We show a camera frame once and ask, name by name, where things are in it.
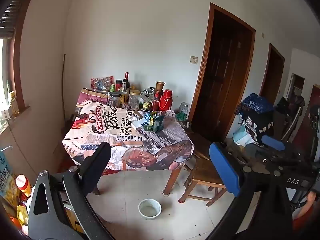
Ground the bamboo window blind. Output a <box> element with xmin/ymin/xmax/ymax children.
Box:
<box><xmin>0</xmin><ymin>0</ymin><xmax>20</xmax><ymax>39</ymax></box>

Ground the small white box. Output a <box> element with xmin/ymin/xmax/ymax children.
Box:
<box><xmin>133</xmin><ymin>119</ymin><xmax>150</xmax><ymax>130</ymax></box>

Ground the blue patterned cloth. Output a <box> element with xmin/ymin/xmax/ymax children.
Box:
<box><xmin>236</xmin><ymin>93</ymin><xmax>275</xmax><ymax>115</ymax></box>

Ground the dark wooden door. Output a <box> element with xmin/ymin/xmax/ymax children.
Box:
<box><xmin>259</xmin><ymin>43</ymin><xmax>285</xmax><ymax>98</ymax></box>
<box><xmin>187</xmin><ymin>2</ymin><xmax>256</xmax><ymax>143</ymax></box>

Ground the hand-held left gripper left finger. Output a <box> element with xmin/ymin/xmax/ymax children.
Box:
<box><xmin>27</xmin><ymin>142</ymin><xmax>115</xmax><ymax>240</ymax></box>

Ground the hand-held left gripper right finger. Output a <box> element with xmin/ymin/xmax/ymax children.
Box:
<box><xmin>205</xmin><ymin>142</ymin><xmax>294</xmax><ymax>240</ymax></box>

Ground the printed tablecloth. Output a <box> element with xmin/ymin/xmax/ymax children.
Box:
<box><xmin>62</xmin><ymin>87</ymin><xmax>194</xmax><ymax>172</ymax></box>

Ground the yellow oil bottle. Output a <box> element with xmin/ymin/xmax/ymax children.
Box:
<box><xmin>9</xmin><ymin>91</ymin><xmax>20</xmax><ymax>117</ymax></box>

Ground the blue printed package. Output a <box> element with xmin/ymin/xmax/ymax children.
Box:
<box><xmin>0</xmin><ymin>150</ymin><xmax>13</xmax><ymax>198</ymax></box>

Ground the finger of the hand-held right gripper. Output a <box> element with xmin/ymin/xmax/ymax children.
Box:
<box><xmin>261</xmin><ymin>134</ymin><xmax>313</xmax><ymax>161</ymax></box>
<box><xmin>249</xmin><ymin>152</ymin><xmax>313</xmax><ymax>173</ymax></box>

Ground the wooden stool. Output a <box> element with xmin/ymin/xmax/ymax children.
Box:
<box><xmin>179</xmin><ymin>155</ymin><xmax>228</xmax><ymax>207</ymax></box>

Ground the clear bottle yellow label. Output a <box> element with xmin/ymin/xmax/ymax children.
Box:
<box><xmin>120</xmin><ymin>80</ymin><xmax>128</xmax><ymax>105</ymax></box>

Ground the person's right forearm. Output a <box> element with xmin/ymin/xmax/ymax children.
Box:
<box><xmin>291</xmin><ymin>191</ymin><xmax>320</xmax><ymax>232</ymax></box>

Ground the wooden table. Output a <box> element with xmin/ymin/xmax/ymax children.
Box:
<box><xmin>62</xmin><ymin>87</ymin><xmax>194</xmax><ymax>197</ymax></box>

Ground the low wooden bench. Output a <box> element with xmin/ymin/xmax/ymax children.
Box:
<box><xmin>184</xmin><ymin>122</ymin><xmax>213</xmax><ymax>160</ymax></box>

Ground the clear jar gold lid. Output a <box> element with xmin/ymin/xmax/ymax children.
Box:
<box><xmin>128</xmin><ymin>89</ymin><xmax>141</xmax><ymax>111</ymax></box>

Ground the white plastic basin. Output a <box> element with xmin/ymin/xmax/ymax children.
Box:
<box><xmin>138</xmin><ymin>199</ymin><xmax>162</xmax><ymax>220</ymax></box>

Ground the yellow bottle red cap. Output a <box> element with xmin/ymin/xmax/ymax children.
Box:
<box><xmin>15</xmin><ymin>174</ymin><xmax>33</xmax><ymax>198</ymax></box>

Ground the red thermos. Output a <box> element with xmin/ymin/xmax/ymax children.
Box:
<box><xmin>160</xmin><ymin>89</ymin><xmax>173</xmax><ymax>111</ymax></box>

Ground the wooden window frame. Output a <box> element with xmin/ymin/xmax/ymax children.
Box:
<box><xmin>0</xmin><ymin>0</ymin><xmax>42</xmax><ymax>137</ymax></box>

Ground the clear jar black lid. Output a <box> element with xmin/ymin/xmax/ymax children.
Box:
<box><xmin>109</xmin><ymin>91</ymin><xmax>122</xmax><ymax>108</ymax></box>

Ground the red snack bag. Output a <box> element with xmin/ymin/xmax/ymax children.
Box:
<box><xmin>90</xmin><ymin>76</ymin><xmax>115</xmax><ymax>92</ymax></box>

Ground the light blue plastic bag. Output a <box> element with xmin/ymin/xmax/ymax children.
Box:
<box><xmin>232</xmin><ymin>125</ymin><xmax>255</xmax><ymax>147</ymax></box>

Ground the blue paper cup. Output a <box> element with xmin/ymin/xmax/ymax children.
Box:
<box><xmin>152</xmin><ymin>115</ymin><xmax>165</xmax><ymax>133</ymax></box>

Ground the red sauce bottle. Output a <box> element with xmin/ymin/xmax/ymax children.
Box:
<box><xmin>152</xmin><ymin>90</ymin><xmax>160</xmax><ymax>110</ymax></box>

